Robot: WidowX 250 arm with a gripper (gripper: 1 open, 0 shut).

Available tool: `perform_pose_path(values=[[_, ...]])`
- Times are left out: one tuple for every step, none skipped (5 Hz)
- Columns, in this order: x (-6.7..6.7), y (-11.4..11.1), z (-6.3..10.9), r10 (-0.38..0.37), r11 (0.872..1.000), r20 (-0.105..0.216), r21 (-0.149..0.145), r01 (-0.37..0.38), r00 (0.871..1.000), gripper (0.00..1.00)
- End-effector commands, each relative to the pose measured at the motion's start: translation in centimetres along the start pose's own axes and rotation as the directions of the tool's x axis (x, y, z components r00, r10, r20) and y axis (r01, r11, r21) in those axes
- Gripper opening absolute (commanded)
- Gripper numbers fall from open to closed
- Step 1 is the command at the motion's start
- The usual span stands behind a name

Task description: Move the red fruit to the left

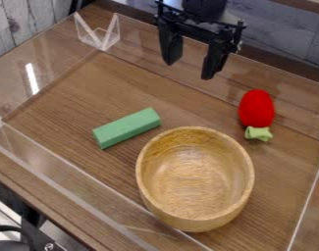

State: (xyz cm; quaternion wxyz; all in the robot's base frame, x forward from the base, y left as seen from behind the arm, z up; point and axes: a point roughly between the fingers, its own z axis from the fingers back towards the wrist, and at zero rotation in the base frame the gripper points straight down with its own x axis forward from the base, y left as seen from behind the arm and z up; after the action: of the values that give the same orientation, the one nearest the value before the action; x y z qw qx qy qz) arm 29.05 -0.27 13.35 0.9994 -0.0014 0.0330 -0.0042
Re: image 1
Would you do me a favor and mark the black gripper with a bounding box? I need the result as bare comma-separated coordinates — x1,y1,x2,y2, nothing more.
156,0,247,80

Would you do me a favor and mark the red plush strawberry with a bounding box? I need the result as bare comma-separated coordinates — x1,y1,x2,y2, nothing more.
238,89,277,142

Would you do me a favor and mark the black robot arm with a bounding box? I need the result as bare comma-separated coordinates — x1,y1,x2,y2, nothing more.
155,0,247,80

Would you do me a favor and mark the green foam block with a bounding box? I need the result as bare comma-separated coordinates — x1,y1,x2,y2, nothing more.
93,108,161,149

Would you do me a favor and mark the wooden bowl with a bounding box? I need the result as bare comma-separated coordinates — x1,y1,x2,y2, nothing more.
136,126,255,232

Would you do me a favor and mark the clear acrylic enclosure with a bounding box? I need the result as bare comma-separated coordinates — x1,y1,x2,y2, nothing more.
0,9,319,251

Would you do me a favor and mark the black mount bracket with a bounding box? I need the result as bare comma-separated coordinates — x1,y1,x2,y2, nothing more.
21,219,68,251

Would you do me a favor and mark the black cable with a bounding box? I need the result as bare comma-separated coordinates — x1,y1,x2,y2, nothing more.
0,225,25,235

